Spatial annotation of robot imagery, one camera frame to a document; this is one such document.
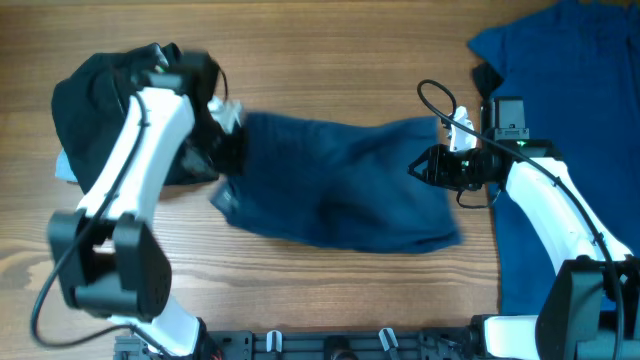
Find navy blue shorts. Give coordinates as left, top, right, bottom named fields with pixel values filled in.
left=211, top=112, right=462, bottom=254

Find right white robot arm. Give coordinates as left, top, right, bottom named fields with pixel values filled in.
left=408, top=97, right=639, bottom=359

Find black folded clothes pile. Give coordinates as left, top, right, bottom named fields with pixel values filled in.
left=51, top=43, right=219, bottom=193

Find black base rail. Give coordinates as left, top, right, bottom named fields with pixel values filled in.
left=113, top=325, right=481, bottom=360

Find blue polo shirt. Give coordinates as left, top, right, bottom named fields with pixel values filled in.
left=467, top=0, right=640, bottom=317

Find light blue cloth corner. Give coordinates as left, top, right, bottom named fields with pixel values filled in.
left=55, top=150, right=77, bottom=183

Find black garment under shirt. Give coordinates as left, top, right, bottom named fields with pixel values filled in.
left=471, top=62, right=504, bottom=100

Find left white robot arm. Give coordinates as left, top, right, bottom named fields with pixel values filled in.
left=30, top=51, right=247, bottom=359

